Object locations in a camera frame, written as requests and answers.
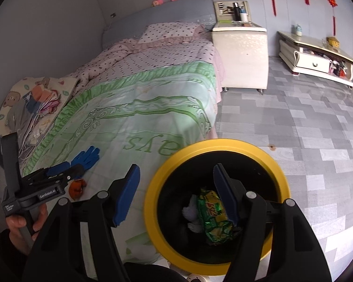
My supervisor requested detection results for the white tissue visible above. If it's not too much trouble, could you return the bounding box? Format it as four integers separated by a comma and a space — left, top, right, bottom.
182, 194, 203, 232

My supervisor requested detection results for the green patterned blanket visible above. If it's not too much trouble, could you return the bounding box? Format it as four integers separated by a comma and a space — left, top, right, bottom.
20, 62, 221, 268

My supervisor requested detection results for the white desk organizer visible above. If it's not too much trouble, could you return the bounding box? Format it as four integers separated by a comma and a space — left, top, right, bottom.
213, 0, 249, 24

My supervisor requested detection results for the bear pattern pillow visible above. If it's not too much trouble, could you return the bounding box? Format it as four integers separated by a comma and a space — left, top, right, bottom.
0, 76, 80, 137

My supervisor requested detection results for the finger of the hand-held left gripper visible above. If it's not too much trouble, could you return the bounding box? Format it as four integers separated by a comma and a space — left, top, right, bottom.
45, 162, 72, 177
63, 164, 86, 181

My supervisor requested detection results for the polka dot bed sheet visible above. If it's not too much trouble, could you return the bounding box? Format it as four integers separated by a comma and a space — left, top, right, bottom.
129, 34, 225, 94

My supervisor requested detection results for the grey headboard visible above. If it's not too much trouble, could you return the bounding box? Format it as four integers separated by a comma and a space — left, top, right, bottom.
101, 0, 215, 49

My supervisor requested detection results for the grey garment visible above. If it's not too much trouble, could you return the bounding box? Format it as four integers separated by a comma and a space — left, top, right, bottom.
15, 97, 42, 136

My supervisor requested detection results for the white nightstand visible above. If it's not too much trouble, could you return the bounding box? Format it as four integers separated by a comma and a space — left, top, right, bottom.
211, 23, 268, 94

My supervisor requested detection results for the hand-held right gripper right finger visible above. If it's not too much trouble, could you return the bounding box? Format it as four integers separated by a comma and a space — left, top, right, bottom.
213, 163, 333, 282

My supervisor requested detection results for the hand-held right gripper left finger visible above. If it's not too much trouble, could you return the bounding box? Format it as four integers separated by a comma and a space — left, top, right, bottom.
22, 164, 142, 282

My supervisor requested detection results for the green yellow snack packet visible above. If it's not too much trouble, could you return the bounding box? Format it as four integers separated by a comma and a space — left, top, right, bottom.
197, 187, 234, 244

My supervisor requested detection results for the yellow rimmed black bin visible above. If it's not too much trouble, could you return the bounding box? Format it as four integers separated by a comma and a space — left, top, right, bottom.
144, 139, 292, 276

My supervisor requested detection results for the blue rubber glove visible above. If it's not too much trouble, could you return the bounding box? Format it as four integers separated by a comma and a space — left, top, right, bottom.
71, 146, 100, 168

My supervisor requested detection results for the orange and blue clothing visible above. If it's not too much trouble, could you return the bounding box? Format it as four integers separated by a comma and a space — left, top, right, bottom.
26, 85, 52, 109

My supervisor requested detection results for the pink striped cloth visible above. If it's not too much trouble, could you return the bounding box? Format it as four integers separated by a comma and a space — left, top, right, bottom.
40, 94, 62, 115

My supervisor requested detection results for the person's left forearm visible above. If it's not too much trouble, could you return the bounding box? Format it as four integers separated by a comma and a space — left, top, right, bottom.
0, 226, 28, 282

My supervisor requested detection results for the white low cabinet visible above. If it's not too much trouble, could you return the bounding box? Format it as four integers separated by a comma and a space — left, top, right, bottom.
277, 31, 353, 89

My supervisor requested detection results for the polka dot pillow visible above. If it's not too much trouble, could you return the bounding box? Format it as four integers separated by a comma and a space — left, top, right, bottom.
138, 22, 205, 50

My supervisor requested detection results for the pink polka dot quilt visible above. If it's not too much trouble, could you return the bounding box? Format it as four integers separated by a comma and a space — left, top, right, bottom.
73, 43, 142, 83

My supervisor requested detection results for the person's left hand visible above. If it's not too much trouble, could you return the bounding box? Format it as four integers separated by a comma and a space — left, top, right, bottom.
5, 204, 49, 256

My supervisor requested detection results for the orange crumpled scrap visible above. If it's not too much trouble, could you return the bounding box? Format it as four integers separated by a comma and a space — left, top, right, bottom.
69, 179, 87, 200

